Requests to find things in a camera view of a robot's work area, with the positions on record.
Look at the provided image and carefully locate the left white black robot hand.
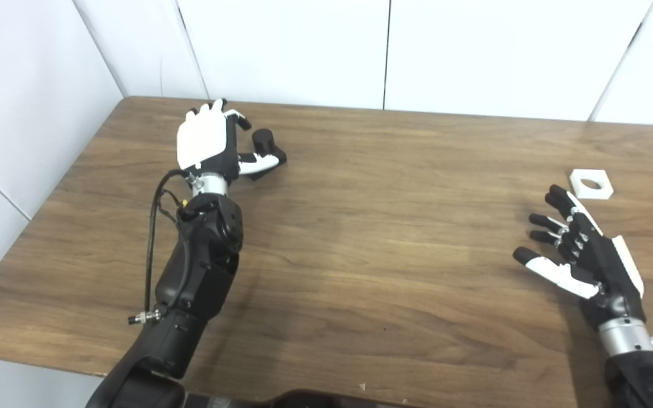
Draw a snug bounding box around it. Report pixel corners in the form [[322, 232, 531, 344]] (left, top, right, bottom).
[[176, 99, 280, 183]]

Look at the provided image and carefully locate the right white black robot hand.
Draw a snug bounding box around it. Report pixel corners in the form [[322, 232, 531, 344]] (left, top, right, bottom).
[[512, 184, 646, 329]]

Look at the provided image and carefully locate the black peg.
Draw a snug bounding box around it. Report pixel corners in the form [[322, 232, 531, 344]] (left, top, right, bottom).
[[239, 129, 287, 182]]

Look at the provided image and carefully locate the white square piece with hole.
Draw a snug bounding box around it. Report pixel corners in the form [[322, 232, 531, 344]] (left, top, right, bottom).
[[569, 169, 614, 200]]

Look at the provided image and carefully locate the black glossy robot torso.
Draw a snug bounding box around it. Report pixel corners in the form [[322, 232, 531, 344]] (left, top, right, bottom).
[[182, 389, 406, 408]]

